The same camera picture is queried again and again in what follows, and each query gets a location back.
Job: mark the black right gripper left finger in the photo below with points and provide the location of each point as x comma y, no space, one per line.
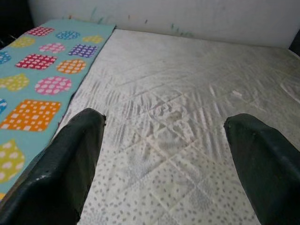
56,180

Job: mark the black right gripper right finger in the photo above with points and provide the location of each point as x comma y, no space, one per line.
269,178

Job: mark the teal blanket with coloured shapes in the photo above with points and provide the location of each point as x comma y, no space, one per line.
35,70

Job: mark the grey quilted mattress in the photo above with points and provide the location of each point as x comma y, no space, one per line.
175,93

